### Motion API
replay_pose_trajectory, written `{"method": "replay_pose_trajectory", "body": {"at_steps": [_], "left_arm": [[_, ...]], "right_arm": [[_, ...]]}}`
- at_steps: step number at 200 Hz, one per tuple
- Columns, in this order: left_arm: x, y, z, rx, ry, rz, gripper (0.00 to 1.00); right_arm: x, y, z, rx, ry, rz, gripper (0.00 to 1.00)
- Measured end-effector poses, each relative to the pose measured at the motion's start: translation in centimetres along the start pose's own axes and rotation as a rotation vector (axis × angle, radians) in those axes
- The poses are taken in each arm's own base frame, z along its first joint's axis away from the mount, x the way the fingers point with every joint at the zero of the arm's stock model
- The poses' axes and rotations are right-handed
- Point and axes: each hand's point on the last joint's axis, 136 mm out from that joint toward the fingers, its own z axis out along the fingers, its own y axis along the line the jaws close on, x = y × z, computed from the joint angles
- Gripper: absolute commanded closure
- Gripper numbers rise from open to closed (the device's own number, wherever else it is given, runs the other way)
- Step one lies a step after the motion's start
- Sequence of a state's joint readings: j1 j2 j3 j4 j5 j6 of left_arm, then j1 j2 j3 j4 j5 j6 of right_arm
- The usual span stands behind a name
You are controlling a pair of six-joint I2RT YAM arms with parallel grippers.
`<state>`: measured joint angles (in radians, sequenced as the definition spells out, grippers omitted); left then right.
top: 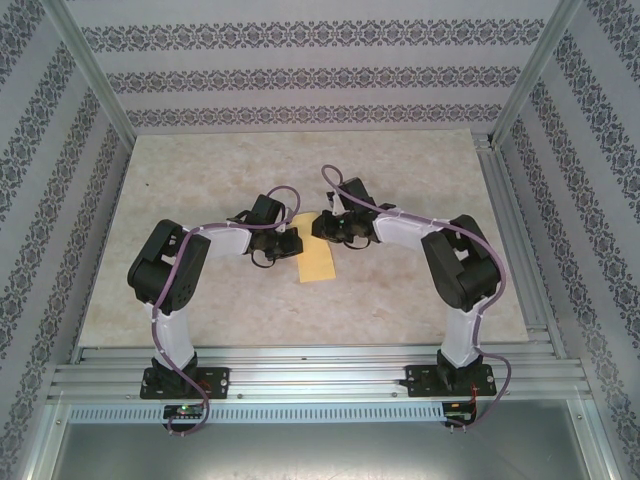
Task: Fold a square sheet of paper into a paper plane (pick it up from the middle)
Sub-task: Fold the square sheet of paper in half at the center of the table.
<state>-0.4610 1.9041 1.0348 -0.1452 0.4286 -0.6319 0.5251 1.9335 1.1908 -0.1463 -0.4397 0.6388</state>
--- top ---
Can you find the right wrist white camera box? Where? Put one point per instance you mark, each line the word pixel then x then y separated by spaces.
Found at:
pixel 339 202

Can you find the grey metal sheet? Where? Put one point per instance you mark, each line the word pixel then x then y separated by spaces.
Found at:
pixel 320 455

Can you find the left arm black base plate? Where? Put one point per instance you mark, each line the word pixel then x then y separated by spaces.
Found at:
pixel 217 382

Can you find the long aluminium mounting rail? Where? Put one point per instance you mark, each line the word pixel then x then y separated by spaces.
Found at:
pixel 320 375

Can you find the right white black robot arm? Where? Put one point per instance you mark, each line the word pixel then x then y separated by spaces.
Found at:
pixel 465 270

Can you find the aluminium side rail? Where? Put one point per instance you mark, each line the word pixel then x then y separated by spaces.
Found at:
pixel 495 165

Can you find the yellow paper sheet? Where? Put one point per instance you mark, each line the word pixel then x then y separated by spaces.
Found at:
pixel 316 265

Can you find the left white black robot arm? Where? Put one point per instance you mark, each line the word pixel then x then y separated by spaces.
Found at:
pixel 170 270

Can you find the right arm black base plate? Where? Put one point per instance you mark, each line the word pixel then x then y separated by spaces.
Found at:
pixel 420 380

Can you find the aluminium frame post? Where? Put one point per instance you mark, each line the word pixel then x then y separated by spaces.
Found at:
pixel 94 70
pixel 536 70

